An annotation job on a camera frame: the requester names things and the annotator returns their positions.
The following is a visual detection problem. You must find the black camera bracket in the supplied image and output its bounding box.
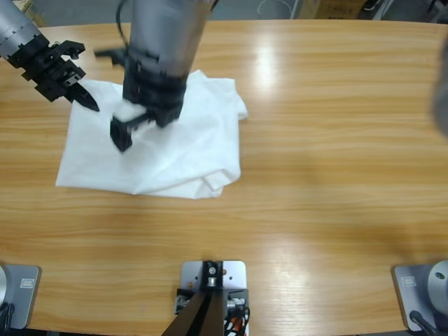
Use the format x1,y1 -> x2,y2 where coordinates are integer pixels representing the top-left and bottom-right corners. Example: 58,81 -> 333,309
93,47 -> 129,68
48,40 -> 87,60

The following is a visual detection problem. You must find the brown cardboard box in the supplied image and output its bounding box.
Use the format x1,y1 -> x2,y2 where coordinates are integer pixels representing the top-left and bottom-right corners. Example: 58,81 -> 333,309
302,0 -> 361,19

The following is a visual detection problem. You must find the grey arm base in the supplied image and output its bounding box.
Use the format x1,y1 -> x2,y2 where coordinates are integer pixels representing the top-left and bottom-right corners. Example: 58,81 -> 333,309
391,258 -> 448,333
0,264 -> 42,330

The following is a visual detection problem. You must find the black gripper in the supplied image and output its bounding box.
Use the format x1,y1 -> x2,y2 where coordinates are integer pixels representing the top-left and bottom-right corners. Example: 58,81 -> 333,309
6,34 -> 102,113
110,47 -> 190,153

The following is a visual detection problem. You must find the white chair frame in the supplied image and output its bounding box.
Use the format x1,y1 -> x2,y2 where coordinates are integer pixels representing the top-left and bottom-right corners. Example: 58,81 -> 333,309
363,0 -> 393,20

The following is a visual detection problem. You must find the black electronics bracket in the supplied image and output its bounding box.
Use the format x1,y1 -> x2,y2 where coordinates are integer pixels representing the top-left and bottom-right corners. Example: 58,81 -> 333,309
174,286 -> 251,336

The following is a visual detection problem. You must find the wooden pallet stack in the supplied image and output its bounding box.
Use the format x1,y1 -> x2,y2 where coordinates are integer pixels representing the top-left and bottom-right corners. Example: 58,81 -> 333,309
13,0 -> 46,29

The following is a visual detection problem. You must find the grey camera mount plate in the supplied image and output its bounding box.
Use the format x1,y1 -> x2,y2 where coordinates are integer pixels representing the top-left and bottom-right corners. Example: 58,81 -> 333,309
180,259 -> 246,291

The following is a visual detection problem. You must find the orange cable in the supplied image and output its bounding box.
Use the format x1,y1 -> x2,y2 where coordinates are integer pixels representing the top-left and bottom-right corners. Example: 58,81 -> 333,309
223,313 -> 248,333

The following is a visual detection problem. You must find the white t-shirt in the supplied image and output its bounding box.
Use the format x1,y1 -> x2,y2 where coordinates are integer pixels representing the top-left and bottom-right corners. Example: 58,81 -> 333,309
55,69 -> 249,200

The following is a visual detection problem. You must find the black base cable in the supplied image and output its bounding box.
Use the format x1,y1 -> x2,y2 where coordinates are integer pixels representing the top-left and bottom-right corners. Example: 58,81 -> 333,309
408,309 -> 437,336
0,302 -> 15,330

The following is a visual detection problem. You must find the dark camera post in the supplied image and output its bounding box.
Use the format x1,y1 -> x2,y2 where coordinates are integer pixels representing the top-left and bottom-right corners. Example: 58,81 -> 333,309
159,259 -> 225,336

